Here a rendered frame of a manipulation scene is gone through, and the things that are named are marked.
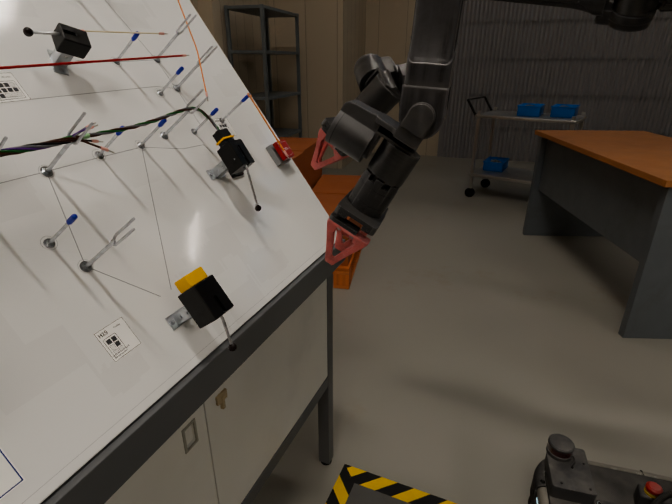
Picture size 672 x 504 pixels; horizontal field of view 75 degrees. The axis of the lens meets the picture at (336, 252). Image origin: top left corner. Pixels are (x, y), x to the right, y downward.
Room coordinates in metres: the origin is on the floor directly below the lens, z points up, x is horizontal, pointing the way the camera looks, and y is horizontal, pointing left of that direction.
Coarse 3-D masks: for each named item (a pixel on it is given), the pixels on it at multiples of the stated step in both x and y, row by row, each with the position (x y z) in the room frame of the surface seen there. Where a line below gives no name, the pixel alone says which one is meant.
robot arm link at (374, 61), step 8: (368, 56) 0.86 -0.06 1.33; (376, 56) 0.86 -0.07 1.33; (384, 56) 0.87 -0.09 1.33; (360, 64) 0.85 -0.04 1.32; (368, 64) 0.83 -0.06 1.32; (376, 64) 0.83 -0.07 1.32; (384, 64) 0.85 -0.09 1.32; (392, 64) 0.84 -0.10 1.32; (400, 64) 0.79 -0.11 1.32; (360, 72) 0.83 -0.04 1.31; (368, 72) 0.82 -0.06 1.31; (392, 72) 0.82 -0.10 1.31; (400, 72) 0.78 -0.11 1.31; (360, 80) 0.82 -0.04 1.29; (400, 80) 0.79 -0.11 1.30; (360, 88) 0.83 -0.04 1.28; (400, 88) 0.79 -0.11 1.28
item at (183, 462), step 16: (192, 416) 0.60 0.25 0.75; (176, 432) 0.56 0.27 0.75; (192, 432) 0.60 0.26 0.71; (160, 448) 0.53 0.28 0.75; (176, 448) 0.56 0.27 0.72; (192, 448) 0.59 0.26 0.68; (208, 448) 0.62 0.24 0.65; (144, 464) 0.50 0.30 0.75; (160, 464) 0.52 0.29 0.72; (176, 464) 0.55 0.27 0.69; (192, 464) 0.58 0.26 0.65; (208, 464) 0.62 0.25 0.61; (128, 480) 0.47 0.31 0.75; (144, 480) 0.49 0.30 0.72; (160, 480) 0.52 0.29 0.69; (176, 480) 0.55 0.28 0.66; (192, 480) 0.58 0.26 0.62; (208, 480) 0.61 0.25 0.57; (112, 496) 0.44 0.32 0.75; (128, 496) 0.46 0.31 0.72; (144, 496) 0.49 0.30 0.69; (160, 496) 0.51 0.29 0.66; (176, 496) 0.54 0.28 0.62; (192, 496) 0.57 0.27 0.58; (208, 496) 0.61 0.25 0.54
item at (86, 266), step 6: (132, 228) 0.54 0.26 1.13; (114, 234) 0.56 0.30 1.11; (126, 234) 0.54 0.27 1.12; (114, 240) 0.56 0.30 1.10; (120, 240) 0.54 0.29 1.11; (108, 246) 0.56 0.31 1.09; (114, 246) 0.55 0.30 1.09; (102, 252) 0.57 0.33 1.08; (96, 258) 0.57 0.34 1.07; (84, 264) 0.58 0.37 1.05; (90, 264) 0.58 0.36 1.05; (84, 270) 0.58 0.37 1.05; (90, 270) 0.59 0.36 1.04
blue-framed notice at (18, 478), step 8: (0, 448) 0.36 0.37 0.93; (0, 456) 0.36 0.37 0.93; (0, 464) 0.35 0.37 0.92; (8, 464) 0.35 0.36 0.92; (0, 472) 0.34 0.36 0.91; (8, 472) 0.35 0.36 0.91; (16, 472) 0.35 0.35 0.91; (0, 480) 0.34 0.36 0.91; (8, 480) 0.34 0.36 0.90; (16, 480) 0.35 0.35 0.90; (24, 480) 0.35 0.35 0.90; (0, 488) 0.33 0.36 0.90; (8, 488) 0.34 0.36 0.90; (0, 496) 0.33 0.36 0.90
